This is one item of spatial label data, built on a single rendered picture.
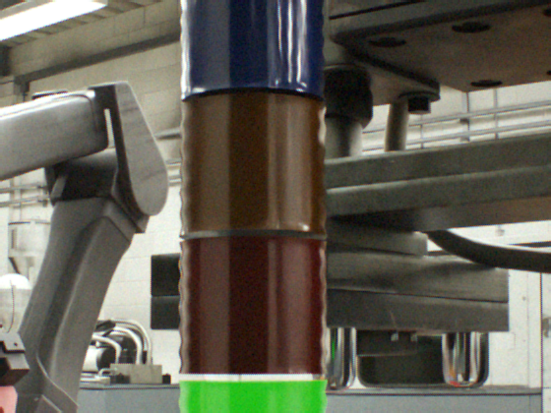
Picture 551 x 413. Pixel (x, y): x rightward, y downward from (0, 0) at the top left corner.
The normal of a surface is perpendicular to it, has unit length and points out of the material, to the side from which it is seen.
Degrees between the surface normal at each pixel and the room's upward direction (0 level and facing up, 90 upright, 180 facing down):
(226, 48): 104
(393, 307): 90
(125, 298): 90
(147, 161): 90
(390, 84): 180
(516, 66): 180
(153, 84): 90
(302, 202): 76
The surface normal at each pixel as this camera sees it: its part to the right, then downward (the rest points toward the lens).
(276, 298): 0.30, -0.36
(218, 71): -0.45, 0.13
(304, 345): 0.63, -0.33
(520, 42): 0.00, 0.99
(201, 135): -0.65, -0.33
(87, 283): 0.86, -0.09
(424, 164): -0.63, -0.10
